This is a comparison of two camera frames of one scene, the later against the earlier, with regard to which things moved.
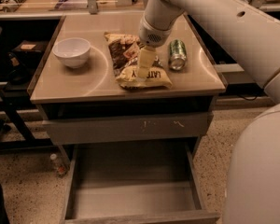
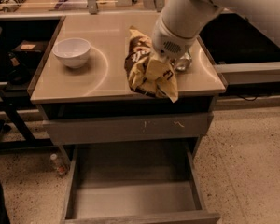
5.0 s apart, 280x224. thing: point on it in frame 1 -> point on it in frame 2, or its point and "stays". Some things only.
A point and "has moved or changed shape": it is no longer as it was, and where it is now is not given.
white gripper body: x=152 y=35 -> x=166 y=43
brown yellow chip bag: x=125 y=53 has moved or changed shape
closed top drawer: x=127 y=127 stays
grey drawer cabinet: x=133 y=147 stays
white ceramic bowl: x=72 y=51 stays
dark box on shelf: x=29 y=52 stays
